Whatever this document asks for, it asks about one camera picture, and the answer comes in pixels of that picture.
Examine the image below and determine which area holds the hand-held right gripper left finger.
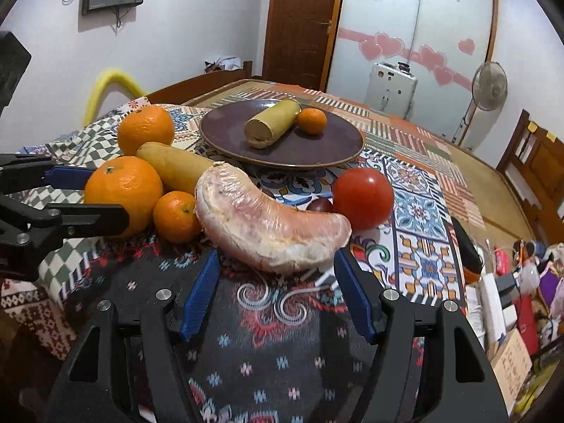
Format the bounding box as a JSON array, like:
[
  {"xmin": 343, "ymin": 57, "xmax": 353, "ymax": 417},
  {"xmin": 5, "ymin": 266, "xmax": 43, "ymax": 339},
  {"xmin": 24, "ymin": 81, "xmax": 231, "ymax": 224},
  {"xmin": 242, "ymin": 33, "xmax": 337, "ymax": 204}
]
[{"xmin": 46, "ymin": 250, "xmax": 221, "ymax": 423}]

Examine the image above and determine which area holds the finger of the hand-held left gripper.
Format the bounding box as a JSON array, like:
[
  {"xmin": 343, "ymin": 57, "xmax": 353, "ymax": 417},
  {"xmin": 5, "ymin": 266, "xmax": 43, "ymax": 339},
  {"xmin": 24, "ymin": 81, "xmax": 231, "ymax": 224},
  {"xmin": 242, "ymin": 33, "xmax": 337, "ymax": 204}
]
[
  {"xmin": 0, "ymin": 153, "xmax": 95, "ymax": 195},
  {"xmin": 0, "ymin": 194, "xmax": 131, "ymax": 281}
]

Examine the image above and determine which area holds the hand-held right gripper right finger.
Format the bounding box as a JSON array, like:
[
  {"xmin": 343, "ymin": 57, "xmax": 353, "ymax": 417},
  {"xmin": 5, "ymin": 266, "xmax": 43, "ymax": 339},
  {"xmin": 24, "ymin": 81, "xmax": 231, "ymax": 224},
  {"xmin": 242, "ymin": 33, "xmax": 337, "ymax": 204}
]
[{"xmin": 332, "ymin": 248, "xmax": 512, "ymax": 423}]

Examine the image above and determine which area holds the large orange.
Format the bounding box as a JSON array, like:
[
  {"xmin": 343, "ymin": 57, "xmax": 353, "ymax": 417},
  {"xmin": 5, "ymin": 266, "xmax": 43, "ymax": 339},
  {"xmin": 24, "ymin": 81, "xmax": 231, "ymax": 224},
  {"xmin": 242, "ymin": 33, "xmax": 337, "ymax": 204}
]
[
  {"xmin": 117, "ymin": 105, "xmax": 176, "ymax": 157},
  {"xmin": 84, "ymin": 155, "xmax": 165, "ymax": 239}
]

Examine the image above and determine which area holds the small mandarin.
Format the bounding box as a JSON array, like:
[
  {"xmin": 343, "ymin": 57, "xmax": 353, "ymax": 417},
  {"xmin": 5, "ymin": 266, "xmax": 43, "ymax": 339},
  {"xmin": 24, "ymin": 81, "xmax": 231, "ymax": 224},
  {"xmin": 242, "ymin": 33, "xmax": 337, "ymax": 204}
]
[
  {"xmin": 153, "ymin": 190, "xmax": 203, "ymax": 244},
  {"xmin": 296, "ymin": 108, "xmax": 328, "ymax": 136}
]

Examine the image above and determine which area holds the peeled pomelo segment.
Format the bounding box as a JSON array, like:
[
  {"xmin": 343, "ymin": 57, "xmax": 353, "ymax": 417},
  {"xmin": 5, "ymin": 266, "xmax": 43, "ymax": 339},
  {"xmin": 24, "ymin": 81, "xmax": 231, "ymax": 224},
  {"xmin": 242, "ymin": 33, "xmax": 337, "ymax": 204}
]
[{"xmin": 195, "ymin": 161, "xmax": 352, "ymax": 274}]

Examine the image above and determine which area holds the red tomato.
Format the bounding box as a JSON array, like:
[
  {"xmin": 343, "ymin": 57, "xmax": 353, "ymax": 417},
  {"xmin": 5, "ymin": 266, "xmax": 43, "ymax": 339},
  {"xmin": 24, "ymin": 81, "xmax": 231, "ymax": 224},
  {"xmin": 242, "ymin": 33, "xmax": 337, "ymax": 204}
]
[{"xmin": 332, "ymin": 167, "xmax": 395, "ymax": 231}]

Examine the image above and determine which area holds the brown plate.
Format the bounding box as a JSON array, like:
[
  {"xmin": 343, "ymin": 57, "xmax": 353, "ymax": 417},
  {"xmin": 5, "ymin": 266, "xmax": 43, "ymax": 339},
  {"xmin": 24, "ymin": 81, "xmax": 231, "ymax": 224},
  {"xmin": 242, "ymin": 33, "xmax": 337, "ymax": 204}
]
[{"xmin": 198, "ymin": 99, "xmax": 366, "ymax": 172}]

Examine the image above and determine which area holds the yellow foam tube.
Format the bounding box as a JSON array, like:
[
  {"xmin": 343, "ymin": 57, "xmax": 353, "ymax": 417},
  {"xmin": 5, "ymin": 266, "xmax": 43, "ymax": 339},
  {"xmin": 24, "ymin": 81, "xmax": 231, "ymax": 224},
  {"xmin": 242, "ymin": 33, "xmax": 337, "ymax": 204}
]
[{"xmin": 84, "ymin": 67, "xmax": 148, "ymax": 126}]

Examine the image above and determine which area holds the patchwork blanket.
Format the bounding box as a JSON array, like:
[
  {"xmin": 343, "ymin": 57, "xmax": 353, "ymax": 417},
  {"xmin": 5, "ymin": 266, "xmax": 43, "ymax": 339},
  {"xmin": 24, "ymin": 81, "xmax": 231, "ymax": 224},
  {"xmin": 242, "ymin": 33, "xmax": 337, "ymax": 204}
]
[{"xmin": 0, "ymin": 84, "xmax": 485, "ymax": 423}]

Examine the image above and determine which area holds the black pouch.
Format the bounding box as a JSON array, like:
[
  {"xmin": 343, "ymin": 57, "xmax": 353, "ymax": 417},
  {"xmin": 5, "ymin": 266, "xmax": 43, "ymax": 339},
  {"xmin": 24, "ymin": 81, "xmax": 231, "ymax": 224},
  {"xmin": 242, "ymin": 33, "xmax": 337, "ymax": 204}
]
[{"xmin": 450, "ymin": 218, "xmax": 484, "ymax": 276}]

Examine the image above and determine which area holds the white box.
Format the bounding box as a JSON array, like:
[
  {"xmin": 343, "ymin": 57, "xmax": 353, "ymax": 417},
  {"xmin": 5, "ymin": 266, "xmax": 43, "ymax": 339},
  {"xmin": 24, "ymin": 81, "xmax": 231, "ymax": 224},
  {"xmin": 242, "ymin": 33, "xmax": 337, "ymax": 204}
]
[{"xmin": 478, "ymin": 273, "xmax": 507, "ymax": 349}]

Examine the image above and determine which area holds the wooden footboard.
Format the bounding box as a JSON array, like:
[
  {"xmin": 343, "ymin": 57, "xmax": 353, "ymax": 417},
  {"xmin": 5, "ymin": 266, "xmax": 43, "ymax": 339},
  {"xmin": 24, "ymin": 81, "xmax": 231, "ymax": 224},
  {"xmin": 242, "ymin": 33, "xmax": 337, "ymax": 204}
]
[{"xmin": 145, "ymin": 61, "xmax": 254, "ymax": 105}]

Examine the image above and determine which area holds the cardboard box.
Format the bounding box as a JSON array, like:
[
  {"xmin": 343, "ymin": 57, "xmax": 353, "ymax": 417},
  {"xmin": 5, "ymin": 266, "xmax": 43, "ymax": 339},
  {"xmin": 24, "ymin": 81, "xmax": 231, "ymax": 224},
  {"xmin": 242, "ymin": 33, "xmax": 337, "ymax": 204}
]
[{"xmin": 490, "ymin": 330, "xmax": 535, "ymax": 415}]

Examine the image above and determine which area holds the red box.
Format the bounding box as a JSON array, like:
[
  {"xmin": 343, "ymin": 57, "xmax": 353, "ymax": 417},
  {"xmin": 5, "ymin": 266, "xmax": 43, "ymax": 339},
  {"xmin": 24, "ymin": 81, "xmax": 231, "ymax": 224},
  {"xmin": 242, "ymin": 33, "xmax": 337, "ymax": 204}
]
[{"xmin": 513, "ymin": 293, "xmax": 542, "ymax": 355}]

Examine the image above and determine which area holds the bag of clothes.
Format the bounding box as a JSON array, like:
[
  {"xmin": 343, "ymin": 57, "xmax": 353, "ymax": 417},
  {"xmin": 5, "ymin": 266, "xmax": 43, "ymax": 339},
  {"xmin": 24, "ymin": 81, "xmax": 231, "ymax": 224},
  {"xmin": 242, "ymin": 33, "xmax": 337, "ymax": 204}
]
[{"xmin": 203, "ymin": 55, "xmax": 244, "ymax": 74}]

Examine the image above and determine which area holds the white appliance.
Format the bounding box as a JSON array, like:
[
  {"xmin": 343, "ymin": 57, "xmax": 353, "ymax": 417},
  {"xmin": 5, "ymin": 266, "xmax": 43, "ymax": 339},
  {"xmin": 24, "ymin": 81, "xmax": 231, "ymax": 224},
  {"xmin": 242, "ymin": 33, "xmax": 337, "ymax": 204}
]
[{"xmin": 365, "ymin": 62, "xmax": 418, "ymax": 119}]

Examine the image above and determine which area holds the wooden headboard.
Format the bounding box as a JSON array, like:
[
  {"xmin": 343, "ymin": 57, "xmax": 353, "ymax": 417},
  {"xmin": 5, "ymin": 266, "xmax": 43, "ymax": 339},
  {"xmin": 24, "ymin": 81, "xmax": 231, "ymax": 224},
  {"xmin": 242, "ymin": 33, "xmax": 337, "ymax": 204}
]
[{"xmin": 496, "ymin": 109, "xmax": 564, "ymax": 245}]

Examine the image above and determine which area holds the standing fan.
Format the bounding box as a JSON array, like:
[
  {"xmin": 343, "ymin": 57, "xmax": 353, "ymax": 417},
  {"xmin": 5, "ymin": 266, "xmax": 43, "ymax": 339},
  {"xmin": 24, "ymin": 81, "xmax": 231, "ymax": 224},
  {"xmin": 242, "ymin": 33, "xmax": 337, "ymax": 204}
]
[{"xmin": 454, "ymin": 61, "xmax": 508, "ymax": 146}]

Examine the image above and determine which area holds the brown wooden door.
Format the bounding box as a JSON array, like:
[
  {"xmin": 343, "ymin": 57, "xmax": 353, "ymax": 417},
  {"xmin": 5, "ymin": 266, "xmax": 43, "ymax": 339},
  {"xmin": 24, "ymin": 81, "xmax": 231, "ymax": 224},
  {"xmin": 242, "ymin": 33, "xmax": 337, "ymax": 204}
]
[{"xmin": 262, "ymin": 0, "xmax": 347, "ymax": 91}]

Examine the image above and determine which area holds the wardrobe with heart stickers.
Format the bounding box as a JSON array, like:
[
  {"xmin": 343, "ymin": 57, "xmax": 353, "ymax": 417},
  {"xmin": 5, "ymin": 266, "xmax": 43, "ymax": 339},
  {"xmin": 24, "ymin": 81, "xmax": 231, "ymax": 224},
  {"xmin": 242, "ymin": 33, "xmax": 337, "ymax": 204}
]
[{"xmin": 326, "ymin": 0, "xmax": 499, "ymax": 119}]

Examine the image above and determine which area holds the white cable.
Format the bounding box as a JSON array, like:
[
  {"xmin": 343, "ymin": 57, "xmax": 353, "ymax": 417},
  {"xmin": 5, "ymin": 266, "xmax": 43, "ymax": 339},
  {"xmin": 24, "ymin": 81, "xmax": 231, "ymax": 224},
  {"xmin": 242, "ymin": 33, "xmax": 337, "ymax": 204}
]
[{"xmin": 277, "ymin": 272, "xmax": 341, "ymax": 301}]

